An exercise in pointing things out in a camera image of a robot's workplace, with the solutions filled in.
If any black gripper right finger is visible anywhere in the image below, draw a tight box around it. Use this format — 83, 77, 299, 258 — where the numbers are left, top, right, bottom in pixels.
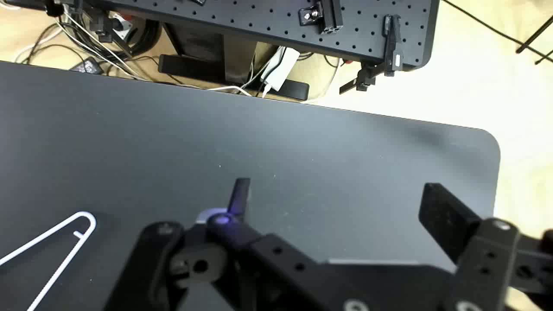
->
419, 182, 553, 311

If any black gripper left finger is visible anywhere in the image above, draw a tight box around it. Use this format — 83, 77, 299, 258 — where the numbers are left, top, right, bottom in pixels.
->
102, 177, 348, 311

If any white wire clothes hanger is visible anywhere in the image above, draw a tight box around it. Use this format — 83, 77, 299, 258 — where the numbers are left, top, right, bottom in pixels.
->
0, 212, 99, 311

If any white power strip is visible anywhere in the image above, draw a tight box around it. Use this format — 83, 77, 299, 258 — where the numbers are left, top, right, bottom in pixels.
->
260, 47, 303, 97

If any black stand leg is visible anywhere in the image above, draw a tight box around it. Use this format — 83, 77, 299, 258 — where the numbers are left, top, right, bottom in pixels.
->
443, 0, 553, 66

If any black table base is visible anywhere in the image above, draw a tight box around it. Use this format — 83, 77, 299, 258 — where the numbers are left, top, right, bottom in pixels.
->
158, 21, 312, 104

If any black perforated board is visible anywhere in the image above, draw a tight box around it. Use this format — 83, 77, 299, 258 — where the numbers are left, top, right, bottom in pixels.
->
106, 0, 441, 73

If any white cable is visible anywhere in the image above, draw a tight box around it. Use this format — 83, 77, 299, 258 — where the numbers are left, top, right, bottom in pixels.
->
204, 58, 274, 99

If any black camera clamp mount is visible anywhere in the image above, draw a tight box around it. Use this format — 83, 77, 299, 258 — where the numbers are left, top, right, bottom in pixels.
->
339, 15, 403, 96

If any black bracket on board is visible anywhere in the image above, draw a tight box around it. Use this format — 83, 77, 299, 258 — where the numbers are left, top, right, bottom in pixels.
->
298, 0, 346, 34

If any black coiled cable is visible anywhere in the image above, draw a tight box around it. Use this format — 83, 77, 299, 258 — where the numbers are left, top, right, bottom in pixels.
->
111, 16, 165, 58

